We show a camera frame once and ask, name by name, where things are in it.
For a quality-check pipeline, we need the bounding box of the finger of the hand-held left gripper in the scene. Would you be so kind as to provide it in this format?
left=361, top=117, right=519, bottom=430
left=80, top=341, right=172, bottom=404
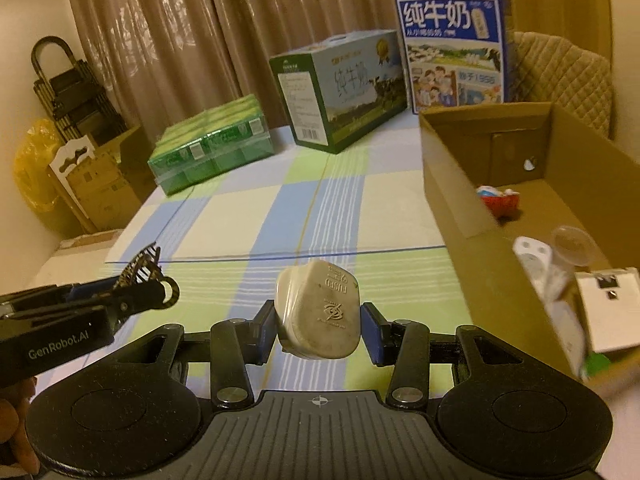
left=0, top=280, right=167, bottom=330
left=0, top=276, right=121, bottom=311

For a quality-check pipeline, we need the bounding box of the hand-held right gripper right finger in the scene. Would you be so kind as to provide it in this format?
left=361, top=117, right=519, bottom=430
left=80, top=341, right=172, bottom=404
left=361, top=302, right=527, bottom=409

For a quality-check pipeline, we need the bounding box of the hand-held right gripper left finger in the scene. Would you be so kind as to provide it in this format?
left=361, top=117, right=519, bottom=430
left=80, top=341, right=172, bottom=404
left=117, top=305, right=275, bottom=409

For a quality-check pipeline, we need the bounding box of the white plug adapter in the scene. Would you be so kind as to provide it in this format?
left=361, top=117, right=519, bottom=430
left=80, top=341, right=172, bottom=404
left=273, top=259, right=362, bottom=361

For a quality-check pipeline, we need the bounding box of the brown cardboard box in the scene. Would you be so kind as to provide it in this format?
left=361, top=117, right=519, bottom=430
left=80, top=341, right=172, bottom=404
left=418, top=102, right=640, bottom=397

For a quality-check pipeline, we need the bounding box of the white oblong case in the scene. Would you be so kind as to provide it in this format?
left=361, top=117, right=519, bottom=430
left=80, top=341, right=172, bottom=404
left=513, top=235, right=563, bottom=311

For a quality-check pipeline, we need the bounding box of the white rectangular wall device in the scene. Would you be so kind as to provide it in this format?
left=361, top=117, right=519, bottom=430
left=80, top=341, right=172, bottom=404
left=574, top=267, right=640, bottom=354

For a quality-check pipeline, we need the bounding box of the person's left hand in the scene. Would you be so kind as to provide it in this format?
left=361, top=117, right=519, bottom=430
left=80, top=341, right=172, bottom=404
left=0, top=377, right=41, bottom=479

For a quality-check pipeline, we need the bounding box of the brown shipping carton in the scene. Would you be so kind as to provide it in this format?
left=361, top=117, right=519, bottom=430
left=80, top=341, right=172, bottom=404
left=64, top=126, right=157, bottom=234

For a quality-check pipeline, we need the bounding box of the plaid tablecloth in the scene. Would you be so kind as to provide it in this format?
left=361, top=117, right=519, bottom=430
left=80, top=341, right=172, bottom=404
left=37, top=122, right=568, bottom=403

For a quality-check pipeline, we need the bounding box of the yellow plastic bag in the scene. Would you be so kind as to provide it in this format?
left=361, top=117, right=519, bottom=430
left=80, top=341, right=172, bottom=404
left=12, top=118, right=67, bottom=234

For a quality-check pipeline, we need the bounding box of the green shrink-wrapped carton pack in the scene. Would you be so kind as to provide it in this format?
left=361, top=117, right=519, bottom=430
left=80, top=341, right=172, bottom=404
left=147, top=93, right=275, bottom=197

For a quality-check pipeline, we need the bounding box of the black folding step ladder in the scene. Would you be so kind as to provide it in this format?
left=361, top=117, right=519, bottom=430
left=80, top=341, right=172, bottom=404
left=30, top=35, right=129, bottom=147

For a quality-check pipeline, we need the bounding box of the small clear plastic cup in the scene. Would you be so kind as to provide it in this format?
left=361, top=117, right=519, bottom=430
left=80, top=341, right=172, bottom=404
left=550, top=225, right=597, bottom=269

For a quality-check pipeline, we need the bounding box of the green milk carton case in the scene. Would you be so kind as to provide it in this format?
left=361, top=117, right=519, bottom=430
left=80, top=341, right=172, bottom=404
left=268, top=29, right=409, bottom=155

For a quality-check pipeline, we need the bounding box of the brown curtain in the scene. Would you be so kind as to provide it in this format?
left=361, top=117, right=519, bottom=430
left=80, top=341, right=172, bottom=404
left=62, top=0, right=401, bottom=133

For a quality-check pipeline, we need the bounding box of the blue milk carton case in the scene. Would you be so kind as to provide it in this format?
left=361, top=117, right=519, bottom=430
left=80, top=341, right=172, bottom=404
left=394, top=0, right=511, bottom=115

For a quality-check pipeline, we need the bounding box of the beige quilted chair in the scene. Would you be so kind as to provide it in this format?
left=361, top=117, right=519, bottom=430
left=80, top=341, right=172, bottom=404
left=506, top=30, right=614, bottom=142

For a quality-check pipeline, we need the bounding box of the white cardboard carry handle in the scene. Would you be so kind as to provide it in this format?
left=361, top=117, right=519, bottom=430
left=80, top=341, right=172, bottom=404
left=48, top=134, right=96, bottom=222

